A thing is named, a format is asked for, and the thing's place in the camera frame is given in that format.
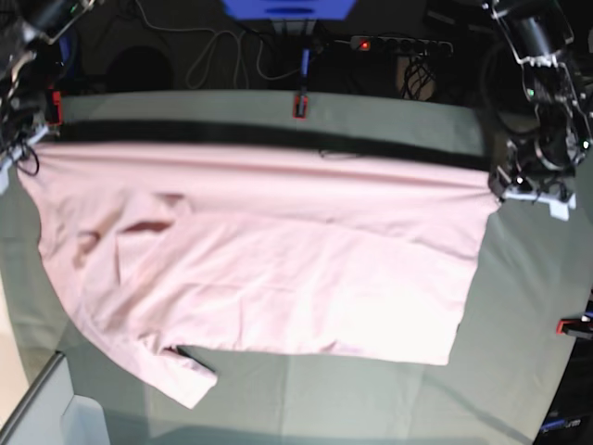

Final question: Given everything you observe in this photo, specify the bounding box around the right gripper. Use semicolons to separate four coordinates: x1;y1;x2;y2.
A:
1;115;49;195

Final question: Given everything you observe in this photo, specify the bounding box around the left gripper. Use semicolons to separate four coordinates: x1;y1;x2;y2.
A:
488;138;577;221

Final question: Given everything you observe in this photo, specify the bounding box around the pink t-shirt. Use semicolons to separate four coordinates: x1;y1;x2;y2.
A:
19;144;498;408

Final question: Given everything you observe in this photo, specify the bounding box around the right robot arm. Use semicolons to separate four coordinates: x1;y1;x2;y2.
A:
1;1;97;192

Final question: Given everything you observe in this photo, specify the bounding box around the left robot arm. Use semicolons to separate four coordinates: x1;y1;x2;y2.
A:
480;1;592;222

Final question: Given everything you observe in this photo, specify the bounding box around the red black clamp left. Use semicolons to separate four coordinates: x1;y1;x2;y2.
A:
44;90;63;127

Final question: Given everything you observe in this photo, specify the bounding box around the red black clamp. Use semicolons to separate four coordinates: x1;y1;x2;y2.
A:
44;90;63;127
556;313;593;341
291;48;310;121

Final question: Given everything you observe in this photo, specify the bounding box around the grey-green table cloth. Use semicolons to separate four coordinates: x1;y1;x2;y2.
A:
1;90;592;444

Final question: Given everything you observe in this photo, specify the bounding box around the red black clamp right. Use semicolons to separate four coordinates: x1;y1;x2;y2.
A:
556;313;593;341

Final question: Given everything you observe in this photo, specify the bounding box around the black power strip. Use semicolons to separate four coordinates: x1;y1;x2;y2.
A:
349;35;454;57

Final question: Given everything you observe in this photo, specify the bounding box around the red black clamp centre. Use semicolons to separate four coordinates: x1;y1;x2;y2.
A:
291;48;310;121

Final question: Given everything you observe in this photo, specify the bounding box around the white plastic bin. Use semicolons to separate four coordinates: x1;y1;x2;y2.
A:
60;395;110;445

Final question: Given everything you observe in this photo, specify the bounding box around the white cable loop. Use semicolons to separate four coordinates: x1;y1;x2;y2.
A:
138;0;279;92

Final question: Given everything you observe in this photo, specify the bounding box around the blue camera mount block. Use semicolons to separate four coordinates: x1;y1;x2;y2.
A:
222;0;356;20

